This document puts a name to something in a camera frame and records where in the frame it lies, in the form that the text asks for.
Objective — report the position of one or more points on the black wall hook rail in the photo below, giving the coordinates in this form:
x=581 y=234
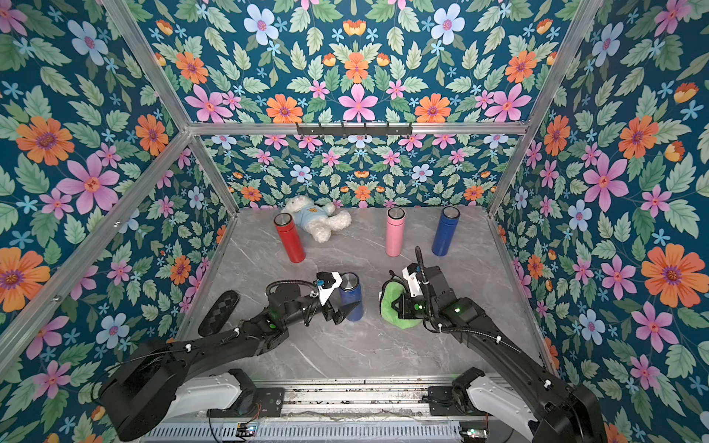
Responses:
x=346 y=130

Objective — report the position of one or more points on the white teddy bear plush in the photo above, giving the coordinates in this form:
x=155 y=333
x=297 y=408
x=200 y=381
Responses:
x=318 y=221

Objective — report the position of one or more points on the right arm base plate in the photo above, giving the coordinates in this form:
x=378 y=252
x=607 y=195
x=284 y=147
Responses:
x=442 y=402

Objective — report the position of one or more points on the black checkered oval pad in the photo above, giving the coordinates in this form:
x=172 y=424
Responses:
x=218 y=315

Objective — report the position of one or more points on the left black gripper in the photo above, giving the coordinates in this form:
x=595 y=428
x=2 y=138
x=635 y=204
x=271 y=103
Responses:
x=339 y=314

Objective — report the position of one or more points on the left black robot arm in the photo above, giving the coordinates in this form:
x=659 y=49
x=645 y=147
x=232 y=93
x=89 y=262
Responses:
x=140 y=393

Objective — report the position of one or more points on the green microfiber cloth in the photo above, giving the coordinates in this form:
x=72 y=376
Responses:
x=390 y=293

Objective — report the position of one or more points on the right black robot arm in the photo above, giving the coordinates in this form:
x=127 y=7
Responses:
x=534 y=402

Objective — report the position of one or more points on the pink thermos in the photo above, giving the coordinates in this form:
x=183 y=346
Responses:
x=395 y=231

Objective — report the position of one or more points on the red thermos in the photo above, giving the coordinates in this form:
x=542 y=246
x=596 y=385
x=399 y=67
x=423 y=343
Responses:
x=287 y=230

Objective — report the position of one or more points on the dark blue thermos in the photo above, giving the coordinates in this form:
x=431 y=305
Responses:
x=351 y=293

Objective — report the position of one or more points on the blue thermos right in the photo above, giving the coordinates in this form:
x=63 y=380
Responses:
x=447 y=225

